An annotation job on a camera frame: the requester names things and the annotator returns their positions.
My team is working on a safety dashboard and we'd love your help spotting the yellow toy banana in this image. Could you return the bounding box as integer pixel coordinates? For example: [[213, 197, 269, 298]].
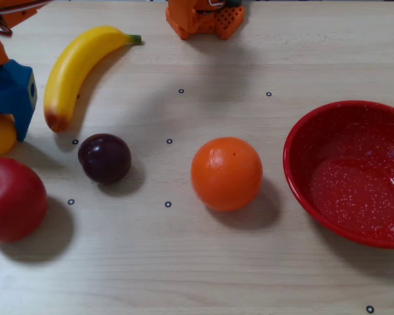
[[43, 26, 142, 133]]

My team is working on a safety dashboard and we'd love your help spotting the yellow orange toy peach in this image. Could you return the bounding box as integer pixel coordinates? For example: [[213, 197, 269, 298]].
[[0, 113, 18, 158]]

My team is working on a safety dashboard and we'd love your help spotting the white red servo cable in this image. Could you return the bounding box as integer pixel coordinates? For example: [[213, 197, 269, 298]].
[[0, 0, 53, 39]]

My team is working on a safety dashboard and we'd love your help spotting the orange robot base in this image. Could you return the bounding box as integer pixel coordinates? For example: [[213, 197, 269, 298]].
[[165, 0, 246, 41]]

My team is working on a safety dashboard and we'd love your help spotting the dark purple toy plum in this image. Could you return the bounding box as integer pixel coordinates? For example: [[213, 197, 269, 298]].
[[77, 133, 132, 185]]

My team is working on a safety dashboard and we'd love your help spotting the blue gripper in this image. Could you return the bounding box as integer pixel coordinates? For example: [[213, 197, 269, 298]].
[[0, 59, 38, 143]]

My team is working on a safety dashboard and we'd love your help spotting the red toy apple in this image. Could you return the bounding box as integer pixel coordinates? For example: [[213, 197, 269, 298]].
[[0, 157, 49, 243]]

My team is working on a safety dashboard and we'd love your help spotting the red speckled bowl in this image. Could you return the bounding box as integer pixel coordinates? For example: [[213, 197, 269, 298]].
[[282, 100, 394, 249]]

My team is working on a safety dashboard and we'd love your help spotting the orange toy orange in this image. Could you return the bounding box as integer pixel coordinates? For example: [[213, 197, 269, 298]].
[[190, 136, 263, 212]]

